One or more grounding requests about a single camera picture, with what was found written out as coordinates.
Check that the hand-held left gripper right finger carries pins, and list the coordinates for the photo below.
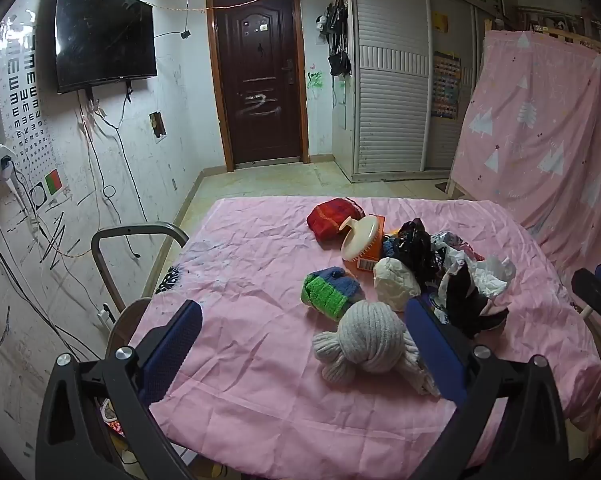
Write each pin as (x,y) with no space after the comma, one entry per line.
(430,340)

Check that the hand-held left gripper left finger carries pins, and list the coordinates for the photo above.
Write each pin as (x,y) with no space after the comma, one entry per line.
(173,345)

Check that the cream plastic brush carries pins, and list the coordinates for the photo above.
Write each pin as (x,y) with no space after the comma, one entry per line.
(360,237)

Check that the white striped cloth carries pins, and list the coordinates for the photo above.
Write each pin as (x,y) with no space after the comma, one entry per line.
(421,380)

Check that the black sock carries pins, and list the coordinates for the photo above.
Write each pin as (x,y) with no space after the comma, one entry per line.
(468,305)

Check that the grey knitted sock bundle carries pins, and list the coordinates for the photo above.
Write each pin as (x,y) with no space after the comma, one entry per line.
(370,335)

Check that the white black clothing pile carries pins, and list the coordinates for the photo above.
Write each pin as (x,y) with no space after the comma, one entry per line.
(490,275)

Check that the black plastic bag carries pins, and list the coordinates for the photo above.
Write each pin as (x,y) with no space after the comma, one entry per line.
(415,245)

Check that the blue knitted item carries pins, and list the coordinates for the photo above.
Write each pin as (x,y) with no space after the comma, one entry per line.
(390,248)

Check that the orange cardboard box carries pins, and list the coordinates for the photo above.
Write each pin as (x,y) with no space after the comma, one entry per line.
(369,256)

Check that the green and blue knitted sock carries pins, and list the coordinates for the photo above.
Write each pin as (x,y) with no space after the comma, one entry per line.
(325,292)

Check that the pink tablecloth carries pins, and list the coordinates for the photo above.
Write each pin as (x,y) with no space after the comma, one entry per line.
(260,260)

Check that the red knitted sock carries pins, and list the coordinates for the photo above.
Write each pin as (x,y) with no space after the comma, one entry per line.
(328,220)

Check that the pink tree print curtain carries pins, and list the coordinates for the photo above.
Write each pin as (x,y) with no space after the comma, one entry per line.
(530,135)

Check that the white louvred wardrobe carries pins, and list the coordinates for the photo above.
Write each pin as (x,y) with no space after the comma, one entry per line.
(390,110)

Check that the dark brown door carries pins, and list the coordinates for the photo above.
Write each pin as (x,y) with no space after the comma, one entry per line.
(260,110)

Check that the colourful grid poster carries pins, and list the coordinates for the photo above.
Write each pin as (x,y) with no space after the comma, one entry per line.
(445,85)

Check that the black hanging handbag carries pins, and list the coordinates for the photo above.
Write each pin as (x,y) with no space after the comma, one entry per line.
(339,65)

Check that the white eye chart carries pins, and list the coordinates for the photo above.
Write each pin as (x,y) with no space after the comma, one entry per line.
(23,90)

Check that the yellow paper note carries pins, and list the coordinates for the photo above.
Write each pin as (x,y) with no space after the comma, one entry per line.
(440,22)

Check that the white wall socket strip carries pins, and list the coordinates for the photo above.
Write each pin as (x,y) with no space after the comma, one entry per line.
(104,316)

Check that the metal frame chair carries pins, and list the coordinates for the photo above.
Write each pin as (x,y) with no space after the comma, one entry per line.
(130,230)

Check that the black wall television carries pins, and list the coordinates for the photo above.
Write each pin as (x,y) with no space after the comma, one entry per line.
(105,35)

